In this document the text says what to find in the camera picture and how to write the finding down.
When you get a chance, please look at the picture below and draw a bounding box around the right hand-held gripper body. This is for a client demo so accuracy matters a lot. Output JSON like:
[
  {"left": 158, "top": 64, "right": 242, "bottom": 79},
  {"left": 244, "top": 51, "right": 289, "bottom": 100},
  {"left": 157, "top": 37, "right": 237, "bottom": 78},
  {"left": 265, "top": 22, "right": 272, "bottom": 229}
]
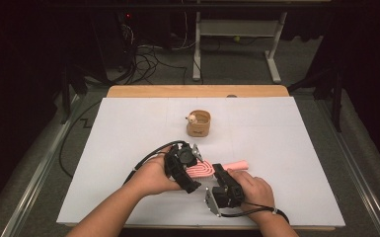
[{"left": 204, "top": 183, "right": 247, "bottom": 218}]

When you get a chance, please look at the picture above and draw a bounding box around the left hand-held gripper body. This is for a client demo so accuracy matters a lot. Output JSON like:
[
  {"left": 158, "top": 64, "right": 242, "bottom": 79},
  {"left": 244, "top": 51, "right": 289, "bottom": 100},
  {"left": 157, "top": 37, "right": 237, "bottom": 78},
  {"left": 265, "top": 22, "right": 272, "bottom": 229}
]
[{"left": 163, "top": 140, "right": 205, "bottom": 190}]

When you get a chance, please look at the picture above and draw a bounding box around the pink hairbrush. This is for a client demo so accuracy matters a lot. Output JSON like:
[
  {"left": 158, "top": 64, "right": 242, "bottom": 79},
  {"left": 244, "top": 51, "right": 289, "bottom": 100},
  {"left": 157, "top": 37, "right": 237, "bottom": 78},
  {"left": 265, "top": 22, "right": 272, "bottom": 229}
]
[{"left": 190, "top": 159, "right": 250, "bottom": 180}]

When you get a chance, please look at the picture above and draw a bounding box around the person's right hand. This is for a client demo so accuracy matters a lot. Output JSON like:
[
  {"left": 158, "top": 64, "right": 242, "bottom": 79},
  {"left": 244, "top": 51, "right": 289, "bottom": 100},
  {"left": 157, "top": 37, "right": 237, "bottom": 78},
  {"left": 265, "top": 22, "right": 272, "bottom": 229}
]
[{"left": 226, "top": 168, "right": 276, "bottom": 217}]

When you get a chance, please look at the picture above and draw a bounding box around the person's left hand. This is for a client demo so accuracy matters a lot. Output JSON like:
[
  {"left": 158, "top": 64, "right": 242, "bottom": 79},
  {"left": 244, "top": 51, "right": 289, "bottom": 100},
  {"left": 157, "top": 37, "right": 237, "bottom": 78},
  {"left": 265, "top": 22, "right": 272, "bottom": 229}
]
[{"left": 127, "top": 146, "right": 183, "bottom": 199}]

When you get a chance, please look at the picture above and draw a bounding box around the wooden cup with puppy figure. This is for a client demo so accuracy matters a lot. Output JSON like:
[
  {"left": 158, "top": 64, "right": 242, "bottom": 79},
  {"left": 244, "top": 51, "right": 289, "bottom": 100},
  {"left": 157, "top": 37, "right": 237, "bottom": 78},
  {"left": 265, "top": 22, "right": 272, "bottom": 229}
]
[{"left": 185, "top": 110, "right": 212, "bottom": 138}]

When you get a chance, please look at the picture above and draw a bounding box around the white foam board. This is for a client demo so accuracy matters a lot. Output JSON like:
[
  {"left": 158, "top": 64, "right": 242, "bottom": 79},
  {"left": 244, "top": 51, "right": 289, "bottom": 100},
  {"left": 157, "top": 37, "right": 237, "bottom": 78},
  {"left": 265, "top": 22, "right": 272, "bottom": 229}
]
[{"left": 56, "top": 97, "right": 346, "bottom": 228}]

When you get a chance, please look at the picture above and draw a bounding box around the wooden table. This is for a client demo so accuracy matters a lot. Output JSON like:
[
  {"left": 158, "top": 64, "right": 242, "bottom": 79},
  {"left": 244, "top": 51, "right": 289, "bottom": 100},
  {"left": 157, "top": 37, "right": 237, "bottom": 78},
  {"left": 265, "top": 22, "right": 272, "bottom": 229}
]
[{"left": 63, "top": 84, "right": 338, "bottom": 232}]

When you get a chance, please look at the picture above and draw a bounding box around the black metal stand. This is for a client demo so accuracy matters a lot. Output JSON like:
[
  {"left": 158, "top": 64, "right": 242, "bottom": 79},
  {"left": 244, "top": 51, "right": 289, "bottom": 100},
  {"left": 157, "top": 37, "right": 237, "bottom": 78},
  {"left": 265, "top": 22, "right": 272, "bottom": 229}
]
[
  {"left": 59, "top": 60, "right": 89, "bottom": 125},
  {"left": 288, "top": 63, "right": 344, "bottom": 133}
]

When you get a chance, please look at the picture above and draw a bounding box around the black computer tower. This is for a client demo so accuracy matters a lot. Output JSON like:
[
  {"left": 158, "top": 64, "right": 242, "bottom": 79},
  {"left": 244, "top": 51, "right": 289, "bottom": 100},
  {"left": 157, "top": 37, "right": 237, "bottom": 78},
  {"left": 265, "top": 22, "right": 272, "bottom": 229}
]
[{"left": 88, "top": 9, "right": 136, "bottom": 73}]

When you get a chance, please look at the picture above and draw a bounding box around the dark curtain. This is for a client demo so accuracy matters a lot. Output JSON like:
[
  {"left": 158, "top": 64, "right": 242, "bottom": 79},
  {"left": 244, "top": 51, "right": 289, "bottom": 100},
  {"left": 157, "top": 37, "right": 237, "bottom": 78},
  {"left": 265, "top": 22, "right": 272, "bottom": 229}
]
[
  {"left": 0, "top": 0, "right": 67, "bottom": 228},
  {"left": 320, "top": 0, "right": 380, "bottom": 184}
]

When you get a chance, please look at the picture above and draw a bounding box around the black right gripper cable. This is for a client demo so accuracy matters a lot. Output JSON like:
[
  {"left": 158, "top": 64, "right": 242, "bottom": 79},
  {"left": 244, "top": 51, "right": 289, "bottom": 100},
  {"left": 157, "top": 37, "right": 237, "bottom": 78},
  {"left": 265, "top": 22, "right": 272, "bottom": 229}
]
[{"left": 219, "top": 201, "right": 291, "bottom": 225}]

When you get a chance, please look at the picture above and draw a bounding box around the bundle of floor cables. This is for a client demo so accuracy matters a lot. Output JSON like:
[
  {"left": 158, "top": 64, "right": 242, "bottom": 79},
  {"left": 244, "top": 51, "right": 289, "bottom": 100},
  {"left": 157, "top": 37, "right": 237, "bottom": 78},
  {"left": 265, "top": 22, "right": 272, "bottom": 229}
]
[{"left": 117, "top": 40, "right": 190, "bottom": 86}]

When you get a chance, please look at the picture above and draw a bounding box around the black floor cable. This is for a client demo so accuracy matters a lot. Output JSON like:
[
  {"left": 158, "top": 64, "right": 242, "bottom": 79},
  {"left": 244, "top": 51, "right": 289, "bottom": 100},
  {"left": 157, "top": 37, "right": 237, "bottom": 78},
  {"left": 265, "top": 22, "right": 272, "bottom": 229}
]
[{"left": 58, "top": 99, "right": 104, "bottom": 180}]

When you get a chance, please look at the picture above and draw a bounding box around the aluminium rail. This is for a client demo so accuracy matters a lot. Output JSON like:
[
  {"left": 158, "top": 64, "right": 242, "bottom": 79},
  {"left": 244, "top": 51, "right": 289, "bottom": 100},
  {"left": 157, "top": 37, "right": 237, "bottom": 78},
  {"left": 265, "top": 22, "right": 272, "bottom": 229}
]
[
  {"left": 0, "top": 93, "right": 81, "bottom": 237},
  {"left": 315, "top": 98, "right": 380, "bottom": 237}
]

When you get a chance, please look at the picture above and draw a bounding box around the white metal desk frame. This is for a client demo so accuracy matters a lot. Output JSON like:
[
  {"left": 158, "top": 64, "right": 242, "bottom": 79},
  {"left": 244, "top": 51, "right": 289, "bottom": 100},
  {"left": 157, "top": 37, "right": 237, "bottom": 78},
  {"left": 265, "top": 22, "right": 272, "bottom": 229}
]
[{"left": 191, "top": 11, "right": 288, "bottom": 85}]

